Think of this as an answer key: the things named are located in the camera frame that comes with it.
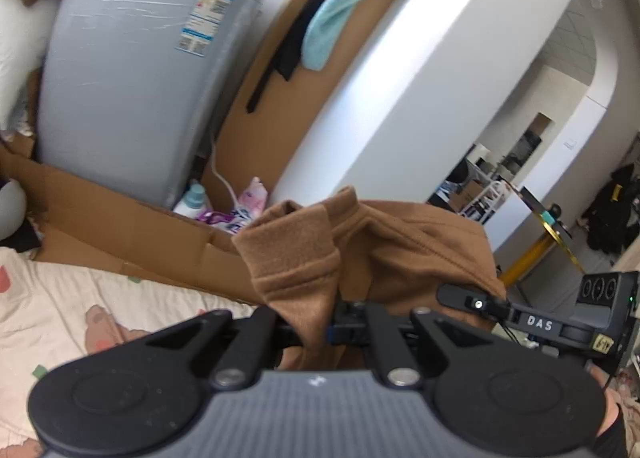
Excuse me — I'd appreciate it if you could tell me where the black hanging strap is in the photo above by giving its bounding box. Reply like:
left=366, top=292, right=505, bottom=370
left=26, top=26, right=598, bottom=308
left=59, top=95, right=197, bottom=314
left=245, top=0, right=381, bottom=115

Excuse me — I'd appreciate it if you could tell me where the yellow leg round table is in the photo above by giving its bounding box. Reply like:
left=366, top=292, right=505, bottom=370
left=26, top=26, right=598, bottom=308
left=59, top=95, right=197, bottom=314
left=499, top=184, right=586, bottom=288

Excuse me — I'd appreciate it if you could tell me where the grey appliance cabinet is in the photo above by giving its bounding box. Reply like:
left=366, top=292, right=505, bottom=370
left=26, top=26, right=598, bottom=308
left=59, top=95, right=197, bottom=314
left=37, top=0, right=260, bottom=209

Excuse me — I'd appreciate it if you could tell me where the cream bear print bedsheet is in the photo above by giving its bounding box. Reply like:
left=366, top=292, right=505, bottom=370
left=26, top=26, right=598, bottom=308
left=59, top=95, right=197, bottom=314
left=0, top=249, right=253, bottom=457

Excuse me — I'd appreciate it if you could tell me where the pink spray bottle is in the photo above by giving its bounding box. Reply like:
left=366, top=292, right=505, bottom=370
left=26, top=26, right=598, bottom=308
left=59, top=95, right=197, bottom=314
left=236, top=177, right=268, bottom=219

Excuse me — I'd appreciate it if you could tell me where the brown cardboard sheet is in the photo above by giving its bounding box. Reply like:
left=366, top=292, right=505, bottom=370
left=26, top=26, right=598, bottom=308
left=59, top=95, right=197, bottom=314
left=1, top=146, right=262, bottom=304

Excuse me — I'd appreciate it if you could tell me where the detergent bottle blue cap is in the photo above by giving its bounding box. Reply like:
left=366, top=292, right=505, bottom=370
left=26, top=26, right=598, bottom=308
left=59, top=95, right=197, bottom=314
left=172, top=183, right=207, bottom=219

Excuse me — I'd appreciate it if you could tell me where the white storage rack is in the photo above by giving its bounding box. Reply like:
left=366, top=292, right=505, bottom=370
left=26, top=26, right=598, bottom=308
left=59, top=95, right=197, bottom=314
left=459, top=181, right=512, bottom=225

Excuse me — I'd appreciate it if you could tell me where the brown printed t-shirt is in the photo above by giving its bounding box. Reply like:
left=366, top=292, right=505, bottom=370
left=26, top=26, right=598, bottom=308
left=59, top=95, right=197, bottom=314
left=232, top=187, right=506, bottom=370

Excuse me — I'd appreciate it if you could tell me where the dark clothes pile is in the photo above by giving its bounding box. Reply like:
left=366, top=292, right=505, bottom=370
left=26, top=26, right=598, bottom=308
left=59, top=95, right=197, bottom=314
left=579, top=164, right=639, bottom=255

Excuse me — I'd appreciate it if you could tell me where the person right hand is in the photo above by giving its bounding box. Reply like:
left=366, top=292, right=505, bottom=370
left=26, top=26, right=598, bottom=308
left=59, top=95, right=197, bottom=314
left=586, top=360, right=620, bottom=436

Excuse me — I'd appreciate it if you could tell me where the white power cable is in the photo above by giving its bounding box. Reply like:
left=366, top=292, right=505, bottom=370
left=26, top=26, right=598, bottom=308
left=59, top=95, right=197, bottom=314
left=209, top=134, right=239, bottom=211

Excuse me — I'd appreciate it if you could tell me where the white pillow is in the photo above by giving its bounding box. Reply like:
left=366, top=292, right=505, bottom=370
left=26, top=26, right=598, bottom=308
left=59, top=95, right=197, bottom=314
left=0, top=0, right=60, bottom=129

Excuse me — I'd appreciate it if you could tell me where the grey neck pillow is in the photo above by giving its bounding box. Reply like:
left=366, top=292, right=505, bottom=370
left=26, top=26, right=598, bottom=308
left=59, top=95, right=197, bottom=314
left=0, top=179, right=27, bottom=240

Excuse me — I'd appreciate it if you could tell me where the purple white plastic bag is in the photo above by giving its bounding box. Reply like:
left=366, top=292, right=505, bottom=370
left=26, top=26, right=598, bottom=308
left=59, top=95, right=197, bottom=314
left=196, top=207, right=253, bottom=236

